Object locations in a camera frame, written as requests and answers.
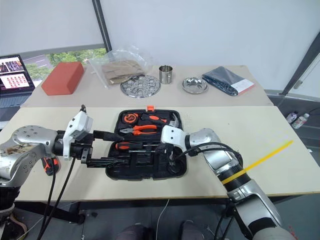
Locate brown and white shoe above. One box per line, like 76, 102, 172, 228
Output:
0, 202, 29, 240

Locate dark blue packaged cloth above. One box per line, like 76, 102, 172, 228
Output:
201, 65, 256, 97

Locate dark rounded shape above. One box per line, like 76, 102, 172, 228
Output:
115, 223, 151, 240

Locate orange handled pliers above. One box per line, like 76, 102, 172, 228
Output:
119, 124, 159, 137

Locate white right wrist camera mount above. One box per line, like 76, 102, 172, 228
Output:
160, 124, 192, 152

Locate clear bag with brown paper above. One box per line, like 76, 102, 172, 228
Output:
87, 45, 154, 89

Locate orange black stubby tool handle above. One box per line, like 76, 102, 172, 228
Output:
40, 155, 62, 177

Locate round perforated steel plate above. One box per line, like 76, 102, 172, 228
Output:
119, 75, 160, 98

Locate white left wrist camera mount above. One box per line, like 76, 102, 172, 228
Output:
62, 110, 95, 161

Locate red rectangular block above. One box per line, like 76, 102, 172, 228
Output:
41, 62, 85, 97

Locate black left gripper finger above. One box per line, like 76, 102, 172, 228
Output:
92, 129, 125, 142
87, 156, 124, 169

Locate black diagonal frame bar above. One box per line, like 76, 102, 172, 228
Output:
278, 31, 320, 96

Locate thin white cable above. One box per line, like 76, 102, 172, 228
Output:
155, 198, 171, 240

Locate stainless steel cup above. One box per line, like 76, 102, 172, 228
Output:
158, 64, 174, 85

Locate thin black screwdriver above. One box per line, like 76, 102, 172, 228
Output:
128, 149, 159, 154

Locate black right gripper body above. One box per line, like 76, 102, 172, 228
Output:
159, 142, 181, 161

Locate clear plastic bottle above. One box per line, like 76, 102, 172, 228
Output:
292, 112, 311, 130
286, 111, 299, 125

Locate black plastic tool case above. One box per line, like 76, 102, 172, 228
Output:
105, 105, 189, 182

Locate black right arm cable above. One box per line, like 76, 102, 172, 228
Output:
171, 145, 245, 171

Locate silver claw hammer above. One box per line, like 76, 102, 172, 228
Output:
165, 113, 184, 131

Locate open laptop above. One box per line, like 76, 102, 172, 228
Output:
0, 54, 37, 116

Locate stainless steel bowl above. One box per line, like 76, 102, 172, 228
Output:
181, 76, 209, 95

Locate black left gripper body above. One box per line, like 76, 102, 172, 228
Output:
71, 136, 95, 165

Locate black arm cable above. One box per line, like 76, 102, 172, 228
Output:
171, 145, 245, 171
36, 157, 57, 240
41, 155, 77, 240

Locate yellow strap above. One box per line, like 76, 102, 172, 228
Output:
222, 140, 295, 185

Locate black table leg frame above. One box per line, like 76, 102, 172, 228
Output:
14, 199, 86, 225

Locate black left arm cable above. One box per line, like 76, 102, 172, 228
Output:
41, 155, 77, 240
36, 157, 57, 240

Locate orange black screwdriver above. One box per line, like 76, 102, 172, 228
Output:
115, 140, 161, 151

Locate orange black tape measure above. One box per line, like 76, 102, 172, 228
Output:
122, 112, 139, 125

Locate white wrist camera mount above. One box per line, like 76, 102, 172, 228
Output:
62, 110, 95, 161
160, 124, 192, 152

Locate black window post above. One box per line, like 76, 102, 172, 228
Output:
91, 0, 113, 52

